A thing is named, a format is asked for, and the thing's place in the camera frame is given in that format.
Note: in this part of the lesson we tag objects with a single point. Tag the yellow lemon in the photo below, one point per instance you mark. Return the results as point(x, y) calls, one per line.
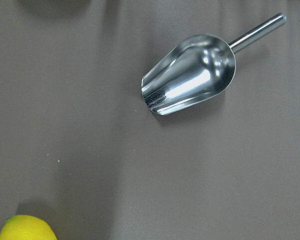
point(26, 227)

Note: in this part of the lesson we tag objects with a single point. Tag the stainless steel scoop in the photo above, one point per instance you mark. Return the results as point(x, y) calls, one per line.
point(198, 69)

